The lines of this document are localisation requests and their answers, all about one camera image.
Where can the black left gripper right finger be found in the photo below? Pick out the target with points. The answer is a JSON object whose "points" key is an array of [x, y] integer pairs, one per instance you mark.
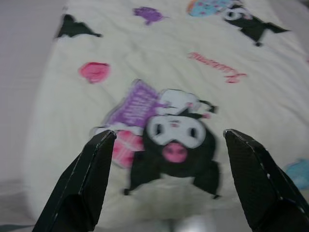
{"points": [[263, 183]]}

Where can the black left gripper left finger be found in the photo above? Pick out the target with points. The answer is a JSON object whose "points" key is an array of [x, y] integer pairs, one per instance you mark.
{"points": [[84, 183]]}

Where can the bed with cream sheet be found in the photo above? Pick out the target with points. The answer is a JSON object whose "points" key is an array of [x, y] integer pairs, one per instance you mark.
{"points": [[21, 96]]}

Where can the cream cartoon print quilt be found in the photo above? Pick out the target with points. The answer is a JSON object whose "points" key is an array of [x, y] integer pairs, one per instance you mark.
{"points": [[149, 62]]}

